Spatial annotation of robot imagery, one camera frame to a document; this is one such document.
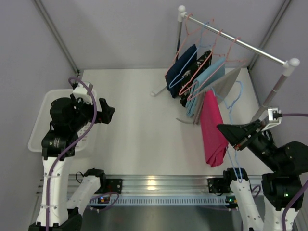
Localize pink trousers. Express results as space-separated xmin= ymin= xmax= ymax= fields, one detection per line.
xmin=200 ymin=91 xmax=228 ymax=167

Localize light blue wire hanger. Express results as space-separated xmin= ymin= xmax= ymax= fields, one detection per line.
xmin=211 ymin=80 xmax=244 ymax=183

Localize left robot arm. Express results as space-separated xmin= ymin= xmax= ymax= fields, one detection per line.
xmin=28 ymin=95 xmax=115 ymax=231

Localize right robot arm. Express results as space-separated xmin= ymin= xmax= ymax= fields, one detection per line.
xmin=217 ymin=120 xmax=308 ymax=231

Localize grey trousers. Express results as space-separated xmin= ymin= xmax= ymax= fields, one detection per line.
xmin=192 ymin=67 xmax=241 ymax=125

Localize light blue trousers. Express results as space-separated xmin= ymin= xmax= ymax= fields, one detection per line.
xmin=185 ymin=57 xmax=226 ymax=117

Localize navy blue trousers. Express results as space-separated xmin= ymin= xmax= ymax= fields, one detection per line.
xmin=166 ymin=45 xmax=197 ymax=98

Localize black patterned trousers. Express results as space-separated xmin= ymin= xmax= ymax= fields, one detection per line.
xmin=178 ymin=49 xmax=213 ymax=108

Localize white plastic bin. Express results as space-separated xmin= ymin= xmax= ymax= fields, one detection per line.
xmin=28 ymin=89 xmax=98 ymax=158

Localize white metal clothes rack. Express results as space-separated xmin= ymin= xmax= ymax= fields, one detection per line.
xmin=151 ymin=4 xmax=300 ymax=126

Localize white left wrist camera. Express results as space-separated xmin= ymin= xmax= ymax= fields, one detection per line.
xmin=73 ymin=82 xmax=97 ymax=104

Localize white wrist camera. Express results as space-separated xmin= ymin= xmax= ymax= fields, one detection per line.
xmin=259 ymin=107 xmax=282 ymax=131
xmin=73 ymin=82 xmax=97 ymax=104

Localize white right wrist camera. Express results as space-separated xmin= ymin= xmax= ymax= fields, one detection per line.
xmin=259 ymin=107 xmax=282 ymax=131

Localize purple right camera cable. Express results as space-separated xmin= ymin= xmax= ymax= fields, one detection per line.
xmin=279 ymin=112 xmax=308 ymax=231

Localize aluminium mounting rail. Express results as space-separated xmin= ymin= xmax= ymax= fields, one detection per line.
xmin=36 ymin=174 xmax=265 ymax=200

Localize slotted cable duct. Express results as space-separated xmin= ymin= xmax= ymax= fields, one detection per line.
xmin=88 ymin=195 xmax=237 ymax=206

